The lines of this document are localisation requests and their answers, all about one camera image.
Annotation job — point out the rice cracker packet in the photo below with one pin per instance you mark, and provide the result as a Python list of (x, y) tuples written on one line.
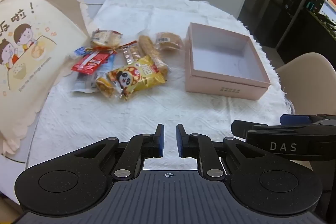
[(105, 37)]

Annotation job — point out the cream printed cloth bag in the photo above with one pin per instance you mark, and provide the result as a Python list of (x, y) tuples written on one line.
[(39, 69)]

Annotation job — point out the pink cardboard box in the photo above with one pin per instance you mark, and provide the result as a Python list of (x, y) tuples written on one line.
[(252, 88)]

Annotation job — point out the striped wafer stick packet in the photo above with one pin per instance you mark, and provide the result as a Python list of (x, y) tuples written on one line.
[(127, 54), (136, 50)]

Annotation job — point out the black cabinet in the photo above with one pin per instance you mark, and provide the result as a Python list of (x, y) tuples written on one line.
[(296, 29)]

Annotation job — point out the long fried bread stick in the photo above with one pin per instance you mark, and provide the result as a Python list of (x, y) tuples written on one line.
[(147, 45)]

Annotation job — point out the clear packet with yellow cake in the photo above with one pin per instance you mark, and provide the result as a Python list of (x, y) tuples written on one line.
[(105, 86)]

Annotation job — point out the white textured tablecloth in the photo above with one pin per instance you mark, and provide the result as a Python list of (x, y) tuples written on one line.
[(105, 121)]

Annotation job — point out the clear packet with brown cake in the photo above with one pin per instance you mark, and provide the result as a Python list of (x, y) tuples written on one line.
[(168, 41)]

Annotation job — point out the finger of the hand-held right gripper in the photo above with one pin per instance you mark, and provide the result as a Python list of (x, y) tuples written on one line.
[(294, 119), (239, 128)]

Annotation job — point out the yellow panda snack packet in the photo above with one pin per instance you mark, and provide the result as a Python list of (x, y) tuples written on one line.
[(137, 77)]

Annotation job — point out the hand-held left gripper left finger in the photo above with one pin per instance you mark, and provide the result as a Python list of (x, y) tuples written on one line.
[(160, 140)]

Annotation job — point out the blue and white snack packet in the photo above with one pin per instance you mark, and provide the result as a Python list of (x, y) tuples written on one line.
[(84, 83)]

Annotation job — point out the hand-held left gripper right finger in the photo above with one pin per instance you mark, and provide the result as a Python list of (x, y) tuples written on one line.
[(180, 140)]

